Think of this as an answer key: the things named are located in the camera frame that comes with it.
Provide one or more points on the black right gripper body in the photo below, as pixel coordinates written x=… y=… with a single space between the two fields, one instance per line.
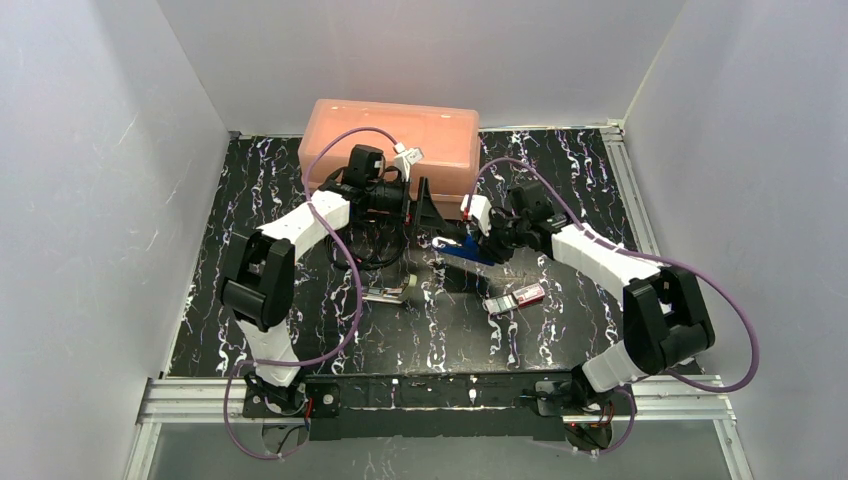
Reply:
x=482 y=234

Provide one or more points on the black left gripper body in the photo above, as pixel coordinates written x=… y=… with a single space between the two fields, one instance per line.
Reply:
x=411 y=201

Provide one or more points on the red white staple box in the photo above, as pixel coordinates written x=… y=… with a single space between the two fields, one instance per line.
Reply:
x=514 y=300

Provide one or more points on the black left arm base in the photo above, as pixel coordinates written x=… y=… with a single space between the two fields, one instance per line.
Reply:
x=298 y=401

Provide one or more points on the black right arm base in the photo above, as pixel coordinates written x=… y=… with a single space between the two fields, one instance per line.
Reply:
x=557 y=398

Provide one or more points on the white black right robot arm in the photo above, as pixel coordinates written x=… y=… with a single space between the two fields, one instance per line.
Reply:
x=665 y=319

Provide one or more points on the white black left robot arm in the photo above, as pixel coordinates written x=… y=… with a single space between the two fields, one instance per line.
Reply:
x=259 y=271

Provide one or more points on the pink translucent plastic storage box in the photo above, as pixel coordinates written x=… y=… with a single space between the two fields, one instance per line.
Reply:
x=448 y=137

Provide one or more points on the black marble pattern mat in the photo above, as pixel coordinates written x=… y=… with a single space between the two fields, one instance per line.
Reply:
x=443 y=326

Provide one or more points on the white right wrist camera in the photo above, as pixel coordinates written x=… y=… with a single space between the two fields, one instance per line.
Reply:
x=477 y=209

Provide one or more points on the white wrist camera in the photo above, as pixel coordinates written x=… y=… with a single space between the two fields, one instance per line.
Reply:
x=477 y=209
x=405 y=159

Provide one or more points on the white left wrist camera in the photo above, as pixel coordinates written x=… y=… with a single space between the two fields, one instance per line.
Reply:
x=405 y=159

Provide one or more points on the aluminium right frame rail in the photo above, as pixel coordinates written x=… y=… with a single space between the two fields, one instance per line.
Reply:
x=614 y=142

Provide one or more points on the aluminium frame rail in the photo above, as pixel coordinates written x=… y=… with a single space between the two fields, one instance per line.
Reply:
x=211 y=400
x=614 y=142

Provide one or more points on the aluminium front frame rail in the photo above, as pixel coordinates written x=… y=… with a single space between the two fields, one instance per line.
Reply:
x=211 y=400

